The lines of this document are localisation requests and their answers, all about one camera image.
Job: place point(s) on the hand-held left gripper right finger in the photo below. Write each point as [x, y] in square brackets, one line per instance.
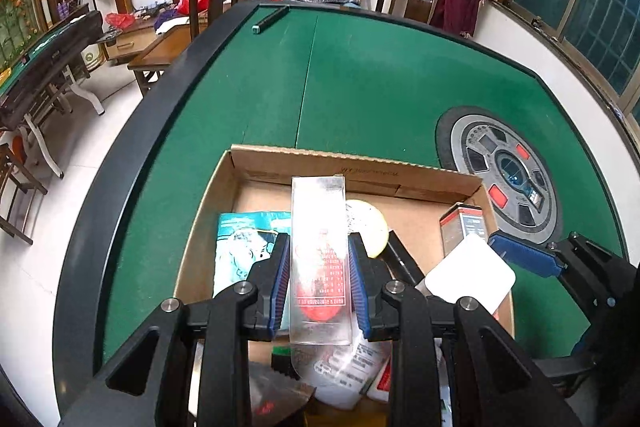
[360, 292]

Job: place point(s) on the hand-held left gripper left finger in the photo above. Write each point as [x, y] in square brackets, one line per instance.
[280, 292]

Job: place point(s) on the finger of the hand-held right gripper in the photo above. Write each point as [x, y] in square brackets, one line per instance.
[520, 254]
[565, 372]

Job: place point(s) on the clear plastic package red insert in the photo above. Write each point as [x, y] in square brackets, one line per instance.
[320, 267]

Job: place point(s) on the white square box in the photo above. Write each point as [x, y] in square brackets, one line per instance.
[470, 277]

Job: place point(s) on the teal packet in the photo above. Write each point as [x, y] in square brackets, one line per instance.
[245, 247]

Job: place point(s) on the silver box red label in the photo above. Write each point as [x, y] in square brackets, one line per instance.
[460, 227]

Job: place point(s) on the round white yellow disc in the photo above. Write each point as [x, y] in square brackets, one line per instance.
[372, 227]

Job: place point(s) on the white medicine bottle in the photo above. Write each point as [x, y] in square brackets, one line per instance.
[350, 372]

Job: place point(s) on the white bottle red label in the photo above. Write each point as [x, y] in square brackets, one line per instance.
[384, 382]

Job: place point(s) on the silver foil packet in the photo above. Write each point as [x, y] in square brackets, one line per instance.
[275, 397]

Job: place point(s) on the cardboard box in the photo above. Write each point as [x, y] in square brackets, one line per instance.
[310, 164]

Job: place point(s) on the black ribbed object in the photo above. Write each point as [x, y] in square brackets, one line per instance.
[281, 362]

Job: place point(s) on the round table control panel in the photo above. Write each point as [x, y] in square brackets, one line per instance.
[470, 142]

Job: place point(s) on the low wooden table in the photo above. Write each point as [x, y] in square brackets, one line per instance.
[160, 54]

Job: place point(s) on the black marker pen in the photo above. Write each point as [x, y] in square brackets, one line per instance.
[270, 19]

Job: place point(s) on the brown wooden chair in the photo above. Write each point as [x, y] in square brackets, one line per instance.
[20, 177]

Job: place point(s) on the light wooden drawer box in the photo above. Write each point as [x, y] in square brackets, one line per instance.
[125, 49]

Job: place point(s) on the red plastic bag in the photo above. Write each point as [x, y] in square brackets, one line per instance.
[120, 20]
[206, 1]

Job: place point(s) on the white bucket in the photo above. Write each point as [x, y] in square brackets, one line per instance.
[92, 56]

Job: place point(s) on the small green mahjong table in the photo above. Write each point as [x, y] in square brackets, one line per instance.
[50, 52]

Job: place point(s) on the floral wall mural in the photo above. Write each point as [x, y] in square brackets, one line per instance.
[15, 22]

